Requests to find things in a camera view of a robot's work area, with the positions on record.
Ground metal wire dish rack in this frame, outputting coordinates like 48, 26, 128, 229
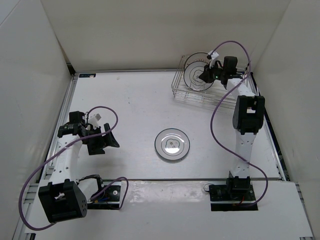
171, 54, 251, 110

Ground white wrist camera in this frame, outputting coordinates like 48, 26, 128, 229
86, 113, 102, 131
207, 50, 219, 69

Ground purple cable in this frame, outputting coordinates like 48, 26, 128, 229
18, 106, 130, 230
208, 40, 270, 208

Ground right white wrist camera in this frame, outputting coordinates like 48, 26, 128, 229
207, 50, 219, 69

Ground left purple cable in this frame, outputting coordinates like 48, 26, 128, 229
18, 106, 130, 230

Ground blue table label sticker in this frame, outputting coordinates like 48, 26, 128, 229
78, 73, 96, 78

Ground white green-rimmed plate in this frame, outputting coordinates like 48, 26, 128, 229
183, 61, 214, 92
154, 128, 191, 162

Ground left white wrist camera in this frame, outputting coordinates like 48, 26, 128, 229
86, 113, 102, 131

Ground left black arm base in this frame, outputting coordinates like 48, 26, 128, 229
76, 174, 129, 210

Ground orange sunburst pattern plate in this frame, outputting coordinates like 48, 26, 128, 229
184, 51, 210, 69

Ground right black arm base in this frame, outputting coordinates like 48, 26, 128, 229
203, 174, 258, 212

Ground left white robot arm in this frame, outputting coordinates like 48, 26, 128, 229
38, 111, 120, 224

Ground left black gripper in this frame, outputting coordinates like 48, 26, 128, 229
83, 122, 119, 155

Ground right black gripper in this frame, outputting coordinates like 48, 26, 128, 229
198, 61, 226, 84

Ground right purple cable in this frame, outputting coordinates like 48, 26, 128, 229
208, 40, 270, 208

